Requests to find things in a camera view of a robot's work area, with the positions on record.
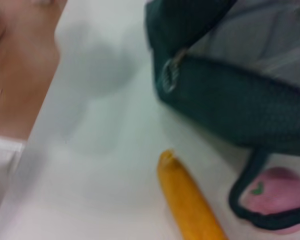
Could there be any dark teal insulated lunch bag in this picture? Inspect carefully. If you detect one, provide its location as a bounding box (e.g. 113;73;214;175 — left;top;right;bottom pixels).
144;0;300;231

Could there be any yellow toy banana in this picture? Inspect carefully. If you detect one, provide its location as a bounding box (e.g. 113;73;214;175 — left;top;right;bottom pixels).
156;148;229;240

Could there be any pink toy peach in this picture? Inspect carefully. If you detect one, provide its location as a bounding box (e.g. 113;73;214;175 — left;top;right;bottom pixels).
239;166;300;236

